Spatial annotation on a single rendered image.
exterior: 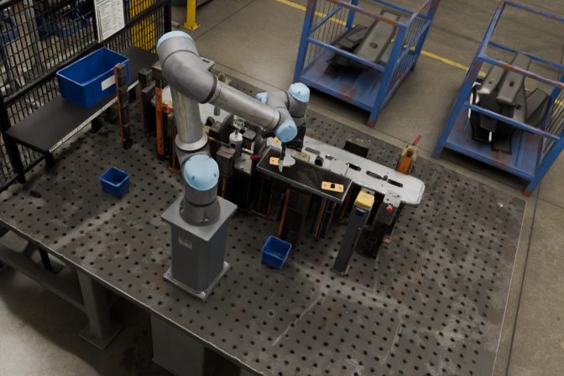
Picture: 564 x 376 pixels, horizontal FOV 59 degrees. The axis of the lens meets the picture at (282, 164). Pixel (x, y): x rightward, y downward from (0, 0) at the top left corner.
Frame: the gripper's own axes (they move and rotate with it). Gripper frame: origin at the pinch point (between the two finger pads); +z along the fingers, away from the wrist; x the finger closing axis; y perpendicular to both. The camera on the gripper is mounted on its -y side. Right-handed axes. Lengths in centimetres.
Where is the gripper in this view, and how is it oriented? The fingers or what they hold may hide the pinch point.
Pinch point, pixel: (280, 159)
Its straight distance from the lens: 201.9
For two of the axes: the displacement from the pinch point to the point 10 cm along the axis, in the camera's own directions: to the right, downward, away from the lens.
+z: -1.4, 7.2, 6.7
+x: 0.8, -6.7, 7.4
